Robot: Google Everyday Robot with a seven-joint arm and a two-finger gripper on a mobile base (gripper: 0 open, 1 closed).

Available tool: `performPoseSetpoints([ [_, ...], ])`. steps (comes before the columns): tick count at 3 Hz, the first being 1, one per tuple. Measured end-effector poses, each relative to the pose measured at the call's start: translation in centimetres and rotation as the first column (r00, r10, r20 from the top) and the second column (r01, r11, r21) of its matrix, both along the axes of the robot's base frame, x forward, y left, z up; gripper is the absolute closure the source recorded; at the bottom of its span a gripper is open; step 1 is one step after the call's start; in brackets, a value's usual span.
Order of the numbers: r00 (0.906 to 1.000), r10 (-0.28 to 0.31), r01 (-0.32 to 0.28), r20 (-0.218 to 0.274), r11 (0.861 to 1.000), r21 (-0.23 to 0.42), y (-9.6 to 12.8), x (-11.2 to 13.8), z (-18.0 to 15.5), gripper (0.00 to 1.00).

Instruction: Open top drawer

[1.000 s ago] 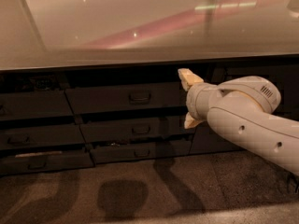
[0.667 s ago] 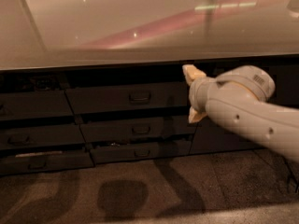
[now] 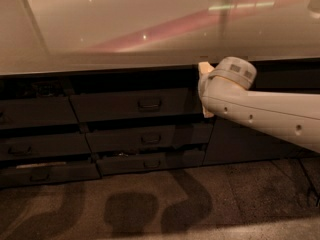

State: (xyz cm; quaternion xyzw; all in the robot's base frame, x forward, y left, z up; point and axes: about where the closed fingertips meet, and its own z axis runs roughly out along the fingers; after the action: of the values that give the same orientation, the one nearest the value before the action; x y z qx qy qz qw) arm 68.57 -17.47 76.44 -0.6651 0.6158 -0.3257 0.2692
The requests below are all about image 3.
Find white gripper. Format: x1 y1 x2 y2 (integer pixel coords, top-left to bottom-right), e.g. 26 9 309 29
198 62 214 118

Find dark drawer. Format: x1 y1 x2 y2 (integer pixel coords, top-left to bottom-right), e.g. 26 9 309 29
0 133 90 161
0 161 100 188
0 97 77 130
70 88 202 122
86 123 212 152
97 149 205 175

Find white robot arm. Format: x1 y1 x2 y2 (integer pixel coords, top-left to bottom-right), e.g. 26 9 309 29
198 57 320 153

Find dark cabinet door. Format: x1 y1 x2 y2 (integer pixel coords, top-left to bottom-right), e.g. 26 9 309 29
203 61 320 166

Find black cable on floor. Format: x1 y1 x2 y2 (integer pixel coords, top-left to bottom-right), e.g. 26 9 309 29
296 157 320 208

